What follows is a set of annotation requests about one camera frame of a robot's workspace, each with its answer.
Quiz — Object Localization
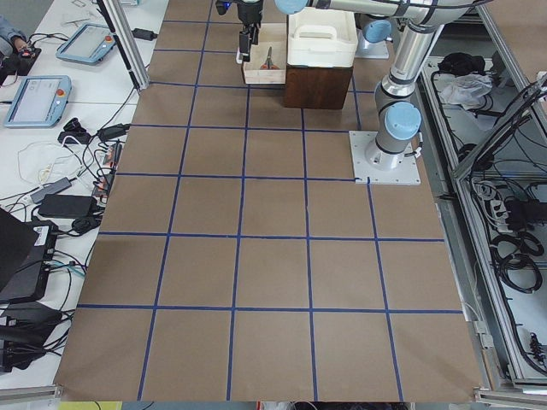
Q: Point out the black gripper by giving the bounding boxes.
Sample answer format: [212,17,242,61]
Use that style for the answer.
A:
[236,0,263,62]

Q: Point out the blue teach pendant far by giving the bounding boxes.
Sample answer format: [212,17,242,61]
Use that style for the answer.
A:
[56,23,115,65]

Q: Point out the person hand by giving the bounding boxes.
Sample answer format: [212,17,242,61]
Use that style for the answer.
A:
[10,35,28,52]

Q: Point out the blue teach pendant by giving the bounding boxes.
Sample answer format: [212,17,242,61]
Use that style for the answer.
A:
[56,23,115,65]
[3,75,72,128]

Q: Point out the white foam tray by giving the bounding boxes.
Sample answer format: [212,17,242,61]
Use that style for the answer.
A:
[287,8,358,68]

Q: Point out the orange grey scissors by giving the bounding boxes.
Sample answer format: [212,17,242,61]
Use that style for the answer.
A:
[260,46,279,71]

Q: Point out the blue teach pendant near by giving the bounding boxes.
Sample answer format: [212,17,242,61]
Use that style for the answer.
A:
[3,75,72,128]

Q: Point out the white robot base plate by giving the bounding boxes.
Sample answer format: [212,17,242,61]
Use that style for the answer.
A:
[349,131,421,185]

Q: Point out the aluminium frame post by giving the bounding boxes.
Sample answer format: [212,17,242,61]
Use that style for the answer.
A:
[97,0,150,92]

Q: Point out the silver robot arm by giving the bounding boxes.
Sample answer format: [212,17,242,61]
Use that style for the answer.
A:
[275,0,484,172]

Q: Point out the dark wooden drawer cabinet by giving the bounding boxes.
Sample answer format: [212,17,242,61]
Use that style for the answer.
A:
[283,65,353,110]

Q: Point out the black power adapter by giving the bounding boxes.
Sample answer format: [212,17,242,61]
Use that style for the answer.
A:
[38,194,97,219]

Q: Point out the light wooden drawer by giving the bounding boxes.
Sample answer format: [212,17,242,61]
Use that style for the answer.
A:
[243,23,287,85]

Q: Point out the black laptop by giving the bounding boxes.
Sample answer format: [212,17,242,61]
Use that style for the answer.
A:
[1,210,57,304]

